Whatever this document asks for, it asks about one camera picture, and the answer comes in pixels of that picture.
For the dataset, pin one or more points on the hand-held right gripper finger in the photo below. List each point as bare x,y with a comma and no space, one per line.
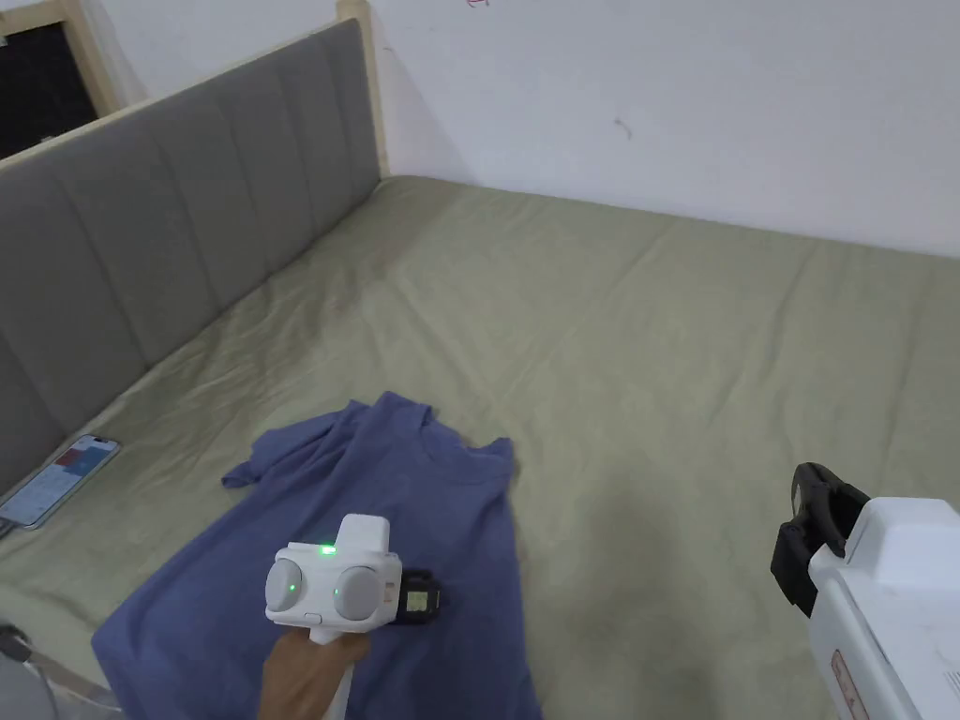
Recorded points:
825,495

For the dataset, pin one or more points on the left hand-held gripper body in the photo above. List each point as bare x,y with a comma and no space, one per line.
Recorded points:
352,592

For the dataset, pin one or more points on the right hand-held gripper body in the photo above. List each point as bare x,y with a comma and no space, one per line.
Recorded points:
892,600

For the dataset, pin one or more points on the blue shirt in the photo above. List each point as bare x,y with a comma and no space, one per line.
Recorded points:
420,487

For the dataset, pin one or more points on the person's left hand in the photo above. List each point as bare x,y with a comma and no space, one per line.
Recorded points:
300,682

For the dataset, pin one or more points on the bed with pale green sheet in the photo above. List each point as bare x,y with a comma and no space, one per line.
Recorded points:
637,337

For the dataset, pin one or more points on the smartphone with lit screen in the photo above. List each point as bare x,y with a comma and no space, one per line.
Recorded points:
60,480

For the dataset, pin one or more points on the grey padded headboard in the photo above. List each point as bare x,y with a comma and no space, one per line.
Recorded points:
172,217

